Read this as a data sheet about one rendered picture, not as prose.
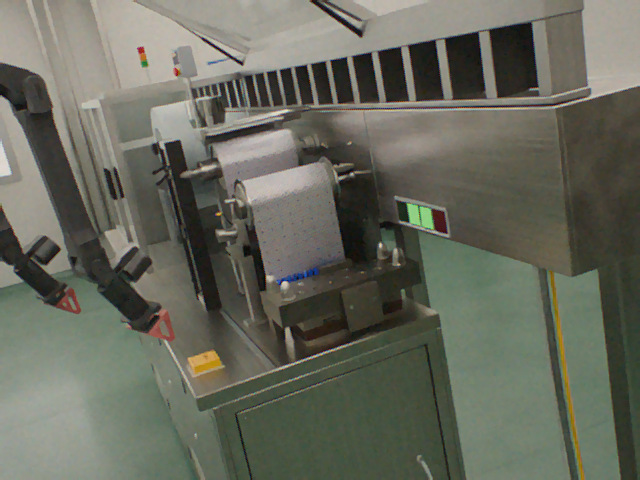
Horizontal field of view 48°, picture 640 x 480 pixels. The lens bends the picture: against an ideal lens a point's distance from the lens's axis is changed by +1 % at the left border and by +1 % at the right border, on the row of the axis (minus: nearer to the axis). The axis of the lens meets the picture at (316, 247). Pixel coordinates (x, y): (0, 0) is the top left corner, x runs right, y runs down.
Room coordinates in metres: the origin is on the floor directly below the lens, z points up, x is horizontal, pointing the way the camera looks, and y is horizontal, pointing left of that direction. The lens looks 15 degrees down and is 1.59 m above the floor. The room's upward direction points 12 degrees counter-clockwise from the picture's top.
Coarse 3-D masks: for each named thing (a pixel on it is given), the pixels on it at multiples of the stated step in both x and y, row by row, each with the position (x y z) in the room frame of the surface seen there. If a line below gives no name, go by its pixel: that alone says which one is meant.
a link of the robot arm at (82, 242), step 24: (48, 96) 1.43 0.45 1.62; (24, 120) 1.44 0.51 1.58; (48, 120) 1.45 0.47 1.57; (48, 144) 1.45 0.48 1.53; (48, 168) 1.44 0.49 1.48; (48, 192) 1.46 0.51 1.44; (72, 192) 1.46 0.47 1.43; (72, 216) 1.45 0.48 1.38; (72, 240) 1.44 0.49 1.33; (96, 240) 1.46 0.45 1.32; (72, 264) 1.48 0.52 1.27
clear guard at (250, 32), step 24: (144, 0) 2.72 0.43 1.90; (168, 0) 2.56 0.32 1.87; (192, 0) 2.42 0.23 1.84; (216, 0) 2.29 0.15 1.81; (240, 0) 2.18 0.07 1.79; (264, 0) 2.07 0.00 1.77; (288, 0) 1.98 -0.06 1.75; (216, 24) 2.62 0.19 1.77; (240, 24) 2.47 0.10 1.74; (264, 24) 2.33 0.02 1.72; (288, 24) 2.21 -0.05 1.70; (312, 24) 2.11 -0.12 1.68; (336, 24) 2.00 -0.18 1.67
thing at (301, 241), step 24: (288, 216) 1.88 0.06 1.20; (312, 216) 1.90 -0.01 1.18; (336, 216) 1.92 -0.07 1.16; (264, 240) 1.85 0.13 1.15; (288, 240) 1.87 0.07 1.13; (312, 240) 1.89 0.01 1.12; (336, 240) 1.92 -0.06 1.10; (264, 264) 1.85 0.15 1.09; (288, 264) 1.87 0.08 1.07; (312, 264) 1.89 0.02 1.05
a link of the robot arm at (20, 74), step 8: (0, 64) 1.41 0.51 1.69; (0, 72) 1.40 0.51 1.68; (8, 72) 1.41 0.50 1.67; (16, 72) 1.42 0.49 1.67; (24, 72) 1.43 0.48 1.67; (32, 72) 1.44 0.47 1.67; (0, 80) 1.40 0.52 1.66; (8, 80) 1.41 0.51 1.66; (16, 80) 1.42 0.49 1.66; (0, 88) 1.40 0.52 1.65; (8, 88) 1.41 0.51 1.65; (16, 88) 1.42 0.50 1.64; (8, 96) 1.46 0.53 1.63; (16, 96) 1.44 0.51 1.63; (24, 96) 1.42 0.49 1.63; (16, 104) 1.48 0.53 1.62; (24, 104) 1.47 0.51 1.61
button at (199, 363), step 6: (204, 354) 1.70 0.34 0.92; (210, 354) 1.69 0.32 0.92; (216, 354) 1.68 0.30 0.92; (192, 360) 1.68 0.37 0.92; (198, 360) 1.67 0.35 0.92; (204, 360) 1.66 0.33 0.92; (210, 360) 1.66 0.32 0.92; (216, 360) 1.66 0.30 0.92; (192, 366) 1.64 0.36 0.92; (198, 366) 1.64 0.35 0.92; (204, 366) 1.65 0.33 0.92; (210, 366) 1.65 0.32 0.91; (216, 366) 1.65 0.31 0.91; (198, 372) 1.64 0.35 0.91
